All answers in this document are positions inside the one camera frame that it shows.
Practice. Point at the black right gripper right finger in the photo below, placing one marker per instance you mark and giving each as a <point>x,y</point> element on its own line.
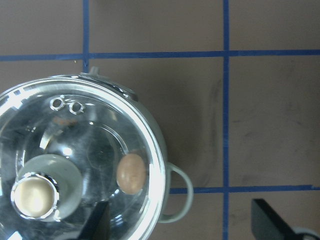
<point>266,224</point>

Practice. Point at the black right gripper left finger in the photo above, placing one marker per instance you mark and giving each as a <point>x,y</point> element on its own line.
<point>97,227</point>

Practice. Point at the beige egg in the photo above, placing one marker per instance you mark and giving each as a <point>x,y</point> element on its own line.
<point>131,174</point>

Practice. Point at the glass pot lid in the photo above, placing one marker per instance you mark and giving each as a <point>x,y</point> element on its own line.
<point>73,132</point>

